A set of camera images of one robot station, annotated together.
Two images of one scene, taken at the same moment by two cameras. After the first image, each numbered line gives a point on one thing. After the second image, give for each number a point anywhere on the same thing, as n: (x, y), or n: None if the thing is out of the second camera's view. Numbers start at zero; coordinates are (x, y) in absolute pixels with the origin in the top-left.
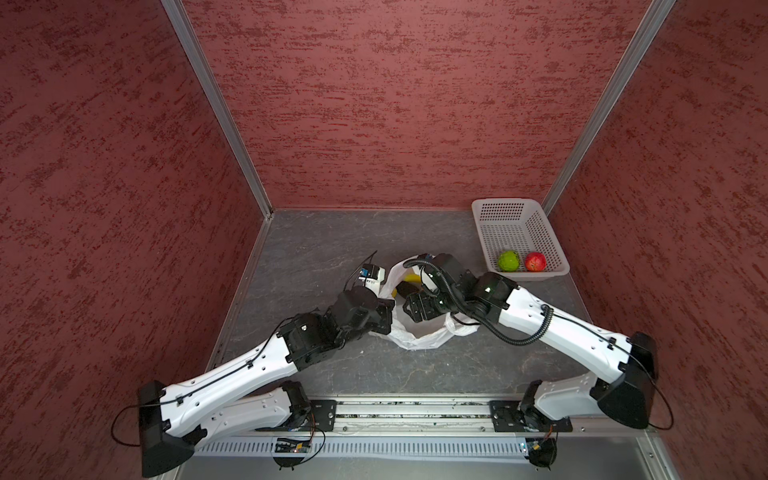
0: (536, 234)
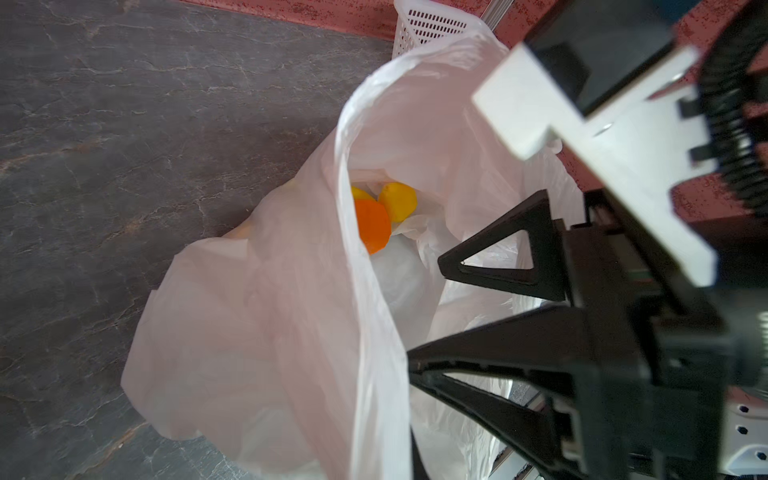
0: (423, 22)
